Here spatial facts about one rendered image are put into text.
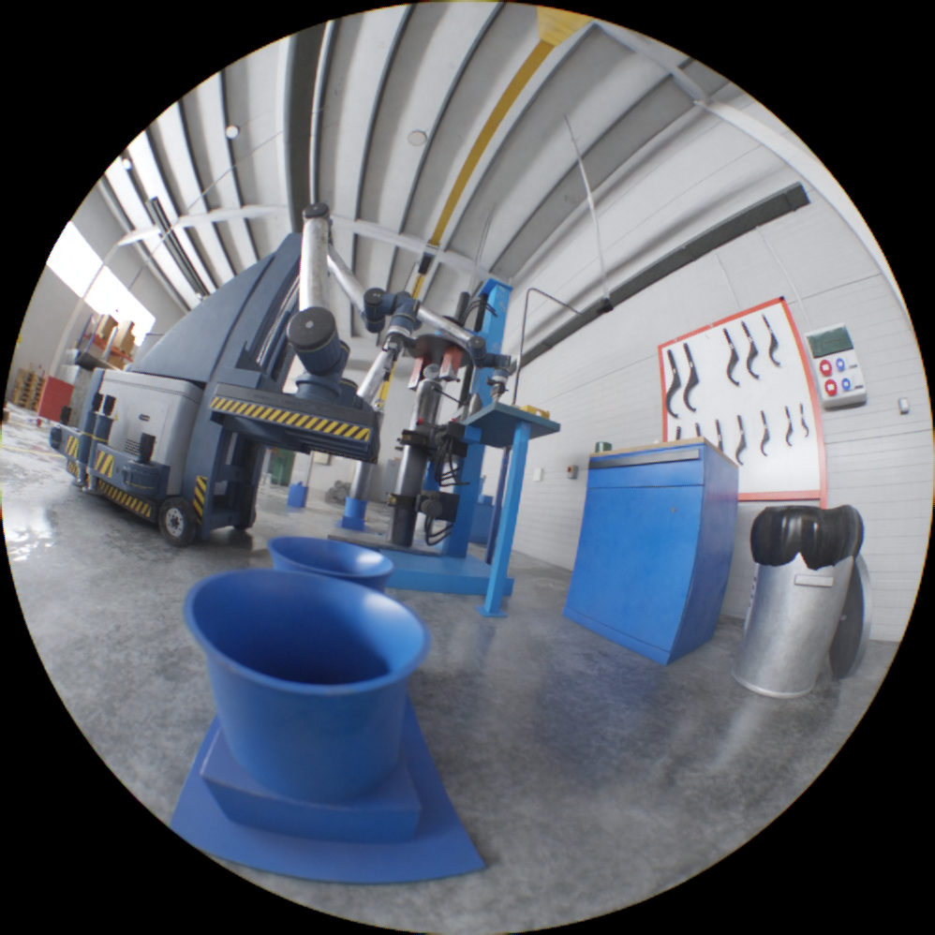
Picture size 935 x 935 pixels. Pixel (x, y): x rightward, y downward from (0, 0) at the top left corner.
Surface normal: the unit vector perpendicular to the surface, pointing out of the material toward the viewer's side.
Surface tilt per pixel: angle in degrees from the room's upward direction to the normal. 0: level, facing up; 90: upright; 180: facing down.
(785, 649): 93
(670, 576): 90
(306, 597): 62
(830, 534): 90
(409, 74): 173
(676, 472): 90
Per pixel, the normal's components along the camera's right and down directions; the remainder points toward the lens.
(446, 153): -0.28, 0.94
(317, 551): 0.73, -0.42
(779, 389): -0.92, -0.21
